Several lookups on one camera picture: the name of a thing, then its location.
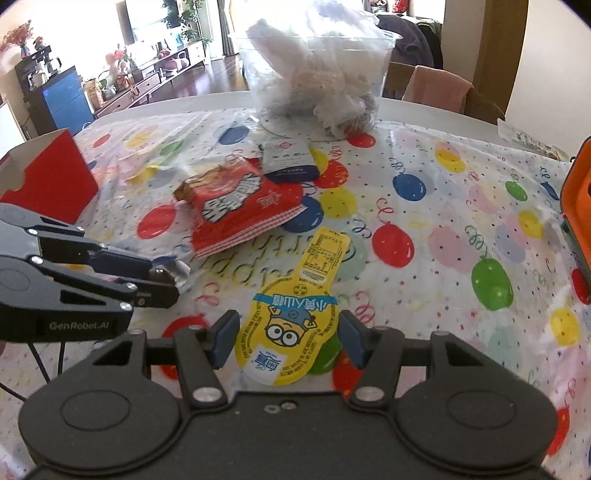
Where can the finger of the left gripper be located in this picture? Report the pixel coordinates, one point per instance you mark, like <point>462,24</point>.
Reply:
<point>138,292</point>
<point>69,245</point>

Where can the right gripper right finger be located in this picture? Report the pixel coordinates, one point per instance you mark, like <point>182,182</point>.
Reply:
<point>377,352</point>

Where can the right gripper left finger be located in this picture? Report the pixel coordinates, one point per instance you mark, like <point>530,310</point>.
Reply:
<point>199,353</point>

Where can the small chocolate candy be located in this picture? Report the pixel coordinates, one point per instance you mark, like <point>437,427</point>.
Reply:
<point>168,269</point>

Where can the yellow minion snack pack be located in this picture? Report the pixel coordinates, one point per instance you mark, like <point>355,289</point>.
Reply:
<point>294,316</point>

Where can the red snack bag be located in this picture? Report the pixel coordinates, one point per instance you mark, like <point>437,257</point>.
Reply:
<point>233,202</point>

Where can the red cardboard box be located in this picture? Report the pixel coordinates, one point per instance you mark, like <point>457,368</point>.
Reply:
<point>48,175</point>

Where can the blue cabinet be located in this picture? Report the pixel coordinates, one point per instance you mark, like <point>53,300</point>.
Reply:
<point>60,103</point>

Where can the colourful balloon tablecloth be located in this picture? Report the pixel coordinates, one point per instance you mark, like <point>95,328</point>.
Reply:
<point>456,242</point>

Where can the wooden tv console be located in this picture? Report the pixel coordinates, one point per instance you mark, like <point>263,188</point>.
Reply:
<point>153,75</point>

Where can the white navy small packet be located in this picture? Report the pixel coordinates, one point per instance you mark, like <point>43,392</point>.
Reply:
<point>288,161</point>

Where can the orange green tissue box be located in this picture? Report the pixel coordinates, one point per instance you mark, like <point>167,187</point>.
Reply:
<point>575,203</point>

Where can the pink cloth on chair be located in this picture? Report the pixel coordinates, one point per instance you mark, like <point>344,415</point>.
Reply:
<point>437,88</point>

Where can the clear plastic container with bags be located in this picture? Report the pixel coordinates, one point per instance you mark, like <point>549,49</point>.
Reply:
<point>324,61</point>

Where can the clothes covered chair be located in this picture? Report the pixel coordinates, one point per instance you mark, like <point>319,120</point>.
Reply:
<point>418,43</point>

